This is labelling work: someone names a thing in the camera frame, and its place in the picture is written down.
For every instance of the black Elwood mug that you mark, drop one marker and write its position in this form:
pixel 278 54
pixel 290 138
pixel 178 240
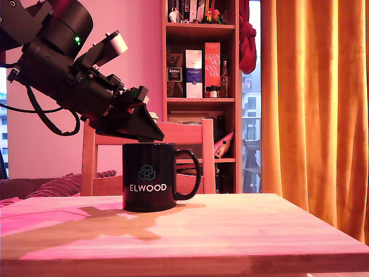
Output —
pixel 148 161

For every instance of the wooden chair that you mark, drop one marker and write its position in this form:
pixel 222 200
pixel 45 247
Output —
pixel 184 134

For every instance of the dark box with spirals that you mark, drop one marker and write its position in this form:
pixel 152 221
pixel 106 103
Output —
pixel 174 83

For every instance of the white and blue box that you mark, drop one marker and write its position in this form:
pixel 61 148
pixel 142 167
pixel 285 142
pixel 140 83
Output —
pixel 193 78

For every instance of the dark bottle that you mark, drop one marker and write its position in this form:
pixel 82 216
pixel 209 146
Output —
pixel 221 127

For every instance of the small dark jar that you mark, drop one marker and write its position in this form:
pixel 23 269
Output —
pixel 208 92

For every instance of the pink patterned paper bag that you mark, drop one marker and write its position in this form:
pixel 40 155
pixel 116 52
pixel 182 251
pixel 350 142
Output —
pixel 224 144

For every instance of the small jar with white label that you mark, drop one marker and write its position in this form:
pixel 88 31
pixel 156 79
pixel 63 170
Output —
pixel 213 92

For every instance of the ribbed cushion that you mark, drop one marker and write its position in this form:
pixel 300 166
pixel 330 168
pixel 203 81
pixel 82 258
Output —
pixel 62 186

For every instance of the wooden bookshelf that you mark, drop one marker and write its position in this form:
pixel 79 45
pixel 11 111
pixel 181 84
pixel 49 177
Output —
pixel 237 115

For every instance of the red Glenmorangie box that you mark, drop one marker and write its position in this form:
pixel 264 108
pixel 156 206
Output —
pixel 212 66

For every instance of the clear glass bottle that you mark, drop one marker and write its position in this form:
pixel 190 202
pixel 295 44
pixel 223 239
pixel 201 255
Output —
pixel 224 80

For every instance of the white figurine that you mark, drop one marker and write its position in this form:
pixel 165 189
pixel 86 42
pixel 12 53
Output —
pixel 173 15

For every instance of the grey balcony stool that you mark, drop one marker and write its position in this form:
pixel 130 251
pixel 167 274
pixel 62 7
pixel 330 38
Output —
pixel 252 161

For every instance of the black stand leg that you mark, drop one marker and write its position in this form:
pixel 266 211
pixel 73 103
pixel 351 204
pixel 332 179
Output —
pixel 3 167

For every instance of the dark ribbed sofa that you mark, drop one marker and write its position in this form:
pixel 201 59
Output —
pixel 15 187

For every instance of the white book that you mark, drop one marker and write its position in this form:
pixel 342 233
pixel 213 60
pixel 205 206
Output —
pixel 193 10

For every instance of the colourful figurine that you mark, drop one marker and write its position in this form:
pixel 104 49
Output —
pixel 212 15

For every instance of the red knotted curtain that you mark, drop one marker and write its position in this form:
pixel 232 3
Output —
pixel 247 49

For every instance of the pink cloth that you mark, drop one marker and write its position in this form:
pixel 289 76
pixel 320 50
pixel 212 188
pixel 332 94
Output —
pixel 8 202

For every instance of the orange curtain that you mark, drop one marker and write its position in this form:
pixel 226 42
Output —
pixel 317 115

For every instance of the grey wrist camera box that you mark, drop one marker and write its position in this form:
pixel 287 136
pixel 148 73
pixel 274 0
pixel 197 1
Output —
pixel 118 43

